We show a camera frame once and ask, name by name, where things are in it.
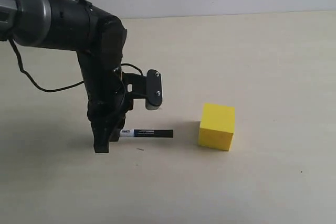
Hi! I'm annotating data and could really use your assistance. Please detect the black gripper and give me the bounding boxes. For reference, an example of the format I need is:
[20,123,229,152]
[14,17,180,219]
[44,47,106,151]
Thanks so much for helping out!
[75,19,127,154]

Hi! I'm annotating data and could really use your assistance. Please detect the black and white marker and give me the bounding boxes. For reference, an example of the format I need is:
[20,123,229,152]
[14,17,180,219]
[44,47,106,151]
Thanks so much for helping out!
[120,129,174,138]

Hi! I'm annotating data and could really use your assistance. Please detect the yellow foam cube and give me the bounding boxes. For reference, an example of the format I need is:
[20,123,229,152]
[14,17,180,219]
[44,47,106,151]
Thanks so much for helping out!
[198,103,235,151]

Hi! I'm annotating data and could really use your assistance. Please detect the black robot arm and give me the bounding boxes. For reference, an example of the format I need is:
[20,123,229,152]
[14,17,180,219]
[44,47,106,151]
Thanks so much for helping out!
[1,0,127,153]

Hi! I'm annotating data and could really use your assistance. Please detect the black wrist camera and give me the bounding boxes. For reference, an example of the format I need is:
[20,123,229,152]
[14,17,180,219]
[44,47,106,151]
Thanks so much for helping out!
[123,69,163,111]

